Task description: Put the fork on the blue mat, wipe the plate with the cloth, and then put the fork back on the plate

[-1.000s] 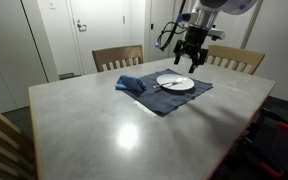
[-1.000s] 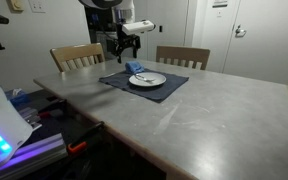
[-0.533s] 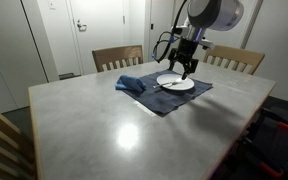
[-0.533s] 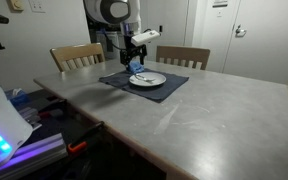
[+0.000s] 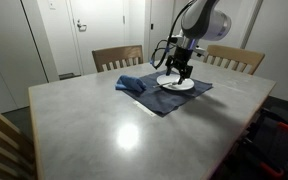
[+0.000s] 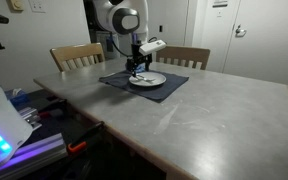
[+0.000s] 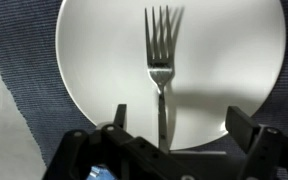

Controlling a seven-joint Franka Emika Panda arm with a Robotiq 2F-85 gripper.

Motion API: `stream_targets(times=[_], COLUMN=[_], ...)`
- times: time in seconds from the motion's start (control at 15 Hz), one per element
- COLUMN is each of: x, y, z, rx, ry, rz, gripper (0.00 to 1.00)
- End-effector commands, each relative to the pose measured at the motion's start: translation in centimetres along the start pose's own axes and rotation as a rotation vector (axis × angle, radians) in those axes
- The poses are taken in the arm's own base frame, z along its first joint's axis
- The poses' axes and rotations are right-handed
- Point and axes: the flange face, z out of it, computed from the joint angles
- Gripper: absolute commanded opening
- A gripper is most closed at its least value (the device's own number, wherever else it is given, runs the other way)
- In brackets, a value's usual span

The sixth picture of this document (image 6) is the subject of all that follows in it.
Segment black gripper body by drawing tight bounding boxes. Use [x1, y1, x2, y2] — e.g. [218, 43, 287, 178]
[126, 41, 153, 68]

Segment white robot base blue lights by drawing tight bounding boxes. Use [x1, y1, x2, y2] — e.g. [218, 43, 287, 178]
[0, 54, 34, 176]

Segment white round plate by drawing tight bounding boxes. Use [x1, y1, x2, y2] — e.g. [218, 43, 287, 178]
[128, 71, 167, 88]

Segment dark blue fabric placemat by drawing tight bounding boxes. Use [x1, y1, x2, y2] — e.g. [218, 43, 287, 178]
[98, 68, 190, 103]

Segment wooden slat-back chair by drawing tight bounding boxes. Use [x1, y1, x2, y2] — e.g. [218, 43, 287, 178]
[155, 45, 211, 71]
[49, 42, 106, 73]

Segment white appliance cabinet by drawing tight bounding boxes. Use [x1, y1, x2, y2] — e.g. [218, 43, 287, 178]
[95, 30, 133, 61]

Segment white door sign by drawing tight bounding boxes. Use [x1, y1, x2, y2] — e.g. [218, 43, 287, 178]
[211, 0, 229, 8]

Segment silver metal blocks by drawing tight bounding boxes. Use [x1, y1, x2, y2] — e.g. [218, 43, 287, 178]
[17, 106, 43, 132]

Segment blue box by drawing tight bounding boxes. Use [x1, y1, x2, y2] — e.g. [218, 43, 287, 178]
[4, 88, 30, 108]

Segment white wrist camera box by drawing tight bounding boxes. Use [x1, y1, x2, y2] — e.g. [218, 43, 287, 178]
[138, 39, 167, 57]

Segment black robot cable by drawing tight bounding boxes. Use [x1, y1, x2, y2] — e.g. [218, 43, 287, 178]
[108, 31, 133, 59]

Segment black clamp orange handle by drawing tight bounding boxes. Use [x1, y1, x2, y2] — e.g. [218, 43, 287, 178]
[66, 120, 106, 155]
[38, 98, 68, 119]

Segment silver lever door handle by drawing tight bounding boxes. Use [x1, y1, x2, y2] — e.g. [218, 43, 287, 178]
[235, 24, 248, 38]

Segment wide white switch plate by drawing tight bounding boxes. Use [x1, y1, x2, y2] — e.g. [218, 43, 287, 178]
[28, 0, 48, 14]

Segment aluminium extrusion rail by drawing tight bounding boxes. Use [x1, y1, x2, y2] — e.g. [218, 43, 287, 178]
[0, 132, 68, 180]

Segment white door with lever handle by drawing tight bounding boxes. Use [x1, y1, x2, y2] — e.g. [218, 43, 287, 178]
[223, 0, 288, 86]

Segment beige wall thermostat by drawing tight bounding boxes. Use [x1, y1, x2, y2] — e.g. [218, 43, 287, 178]
[6, 0, 25, 13]

